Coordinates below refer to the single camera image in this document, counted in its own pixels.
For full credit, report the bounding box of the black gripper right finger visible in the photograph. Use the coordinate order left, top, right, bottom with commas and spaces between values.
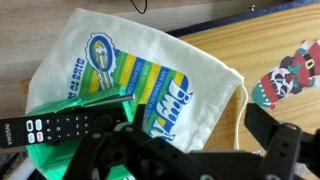
244, 102, 320, 180

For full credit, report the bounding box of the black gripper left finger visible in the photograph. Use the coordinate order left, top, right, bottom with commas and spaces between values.
63, 103, 188, 180

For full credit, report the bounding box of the black remote control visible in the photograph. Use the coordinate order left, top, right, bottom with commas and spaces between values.
0, 107, 129, 150

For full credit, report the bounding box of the christmas character sticker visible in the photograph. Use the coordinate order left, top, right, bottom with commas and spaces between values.
250, 39, 320, 112

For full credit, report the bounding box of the white printed canvas tote bag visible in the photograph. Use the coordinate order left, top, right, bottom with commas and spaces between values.
25, 7, 250, 154

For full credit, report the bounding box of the thin black cable loop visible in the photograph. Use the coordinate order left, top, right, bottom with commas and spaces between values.
129, 0, 148, 15

